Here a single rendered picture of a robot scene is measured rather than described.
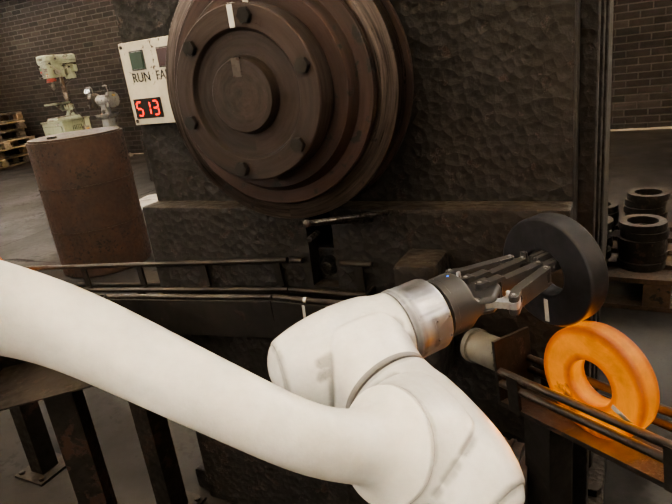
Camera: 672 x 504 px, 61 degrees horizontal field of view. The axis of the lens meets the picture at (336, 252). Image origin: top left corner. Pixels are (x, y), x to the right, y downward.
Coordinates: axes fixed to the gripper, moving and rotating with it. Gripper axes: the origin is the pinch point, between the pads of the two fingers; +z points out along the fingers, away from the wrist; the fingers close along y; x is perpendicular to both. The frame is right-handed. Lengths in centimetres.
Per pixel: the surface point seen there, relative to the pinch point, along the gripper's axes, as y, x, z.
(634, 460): 14.9, -22.1, -3.5
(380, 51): -28.2, 29.3, -4.4
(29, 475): -136, -81, -87
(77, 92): -1022, 19, 47
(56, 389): -66, -23, -66
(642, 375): 14.1, -11.2, -1.1
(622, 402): 12.4, -15.4, -2.4
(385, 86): -28.0, 24.0, -4.5
